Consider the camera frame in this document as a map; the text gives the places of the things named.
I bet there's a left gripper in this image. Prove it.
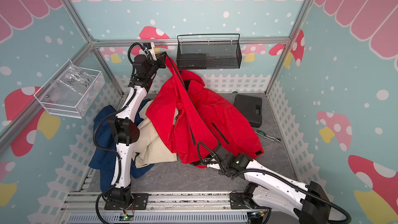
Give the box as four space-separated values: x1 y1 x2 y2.
145 51 166 77

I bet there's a red jacket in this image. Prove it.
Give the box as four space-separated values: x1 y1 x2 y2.
146 56 264 167

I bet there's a beige jacket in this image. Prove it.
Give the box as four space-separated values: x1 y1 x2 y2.
133 100 177 169

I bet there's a blue jacket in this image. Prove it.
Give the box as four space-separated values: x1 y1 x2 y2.
89 99 155 193

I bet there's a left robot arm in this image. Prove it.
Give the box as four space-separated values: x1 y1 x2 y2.
93 42 166 210

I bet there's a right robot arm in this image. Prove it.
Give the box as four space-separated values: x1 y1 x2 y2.
197 142 352 224

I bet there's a black box in basket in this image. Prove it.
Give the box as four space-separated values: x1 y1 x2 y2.
176 54 207 69

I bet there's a screwdriver tool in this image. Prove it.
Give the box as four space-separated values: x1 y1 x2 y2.
256 130 282 143

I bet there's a black plastic case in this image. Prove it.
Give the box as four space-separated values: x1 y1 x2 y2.
234 94 262 128

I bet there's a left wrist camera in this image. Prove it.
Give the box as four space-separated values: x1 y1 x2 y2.
143 43 157 62

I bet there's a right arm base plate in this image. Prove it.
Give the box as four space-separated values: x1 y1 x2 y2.
229 191 266 209

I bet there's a black mesh wall basket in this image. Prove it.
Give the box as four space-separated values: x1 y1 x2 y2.
177 33 242 69

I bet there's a clear wire wall basket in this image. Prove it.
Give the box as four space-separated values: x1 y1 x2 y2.
34 63 105 119

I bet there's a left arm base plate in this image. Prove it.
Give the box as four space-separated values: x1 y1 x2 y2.
104 193 149 211

